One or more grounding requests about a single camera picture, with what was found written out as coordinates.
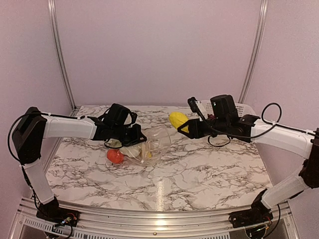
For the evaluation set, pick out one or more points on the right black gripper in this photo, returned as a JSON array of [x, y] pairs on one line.
[[194, 130]]

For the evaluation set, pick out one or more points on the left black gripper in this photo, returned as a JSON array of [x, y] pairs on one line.
[[136, 136]]

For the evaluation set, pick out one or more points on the yellow fake corn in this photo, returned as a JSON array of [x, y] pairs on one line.
[[177, 119]]

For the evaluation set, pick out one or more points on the clear zip top bag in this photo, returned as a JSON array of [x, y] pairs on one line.
[[158, 141]]

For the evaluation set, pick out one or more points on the purple fake grapes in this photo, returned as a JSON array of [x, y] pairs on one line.
[[211, 117]]

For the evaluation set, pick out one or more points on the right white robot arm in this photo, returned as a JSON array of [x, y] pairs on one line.
[[249, 128]]

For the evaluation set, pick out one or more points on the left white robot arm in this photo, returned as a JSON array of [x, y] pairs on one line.
[[29, 130]]

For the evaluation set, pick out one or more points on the pale green fake cabbage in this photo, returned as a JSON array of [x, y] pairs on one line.
[[134, 151]]

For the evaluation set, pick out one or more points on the orange fake pepper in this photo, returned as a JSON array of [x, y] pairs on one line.
[[115, 156]]

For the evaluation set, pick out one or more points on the white plastic basket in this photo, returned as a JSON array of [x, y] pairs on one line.
[[242, 109]]

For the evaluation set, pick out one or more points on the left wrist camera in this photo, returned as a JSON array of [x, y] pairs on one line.
[[133, 118]]

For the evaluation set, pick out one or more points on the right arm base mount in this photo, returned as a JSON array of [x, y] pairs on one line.
[[248, 217]]

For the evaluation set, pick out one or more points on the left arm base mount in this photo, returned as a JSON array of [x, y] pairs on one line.
[[61, 214]]

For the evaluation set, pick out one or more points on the front aluminium rail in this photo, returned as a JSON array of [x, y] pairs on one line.
[[102, 223]]

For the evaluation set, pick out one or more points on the right aluminium frame post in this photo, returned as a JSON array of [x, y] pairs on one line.
[[255, 51]]

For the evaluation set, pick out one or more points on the aluminium frame post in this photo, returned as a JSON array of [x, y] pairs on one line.
[[59, 52], [255, 51]]

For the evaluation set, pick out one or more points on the left aluminium frame post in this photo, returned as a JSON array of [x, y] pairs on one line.
[[59, 52]]

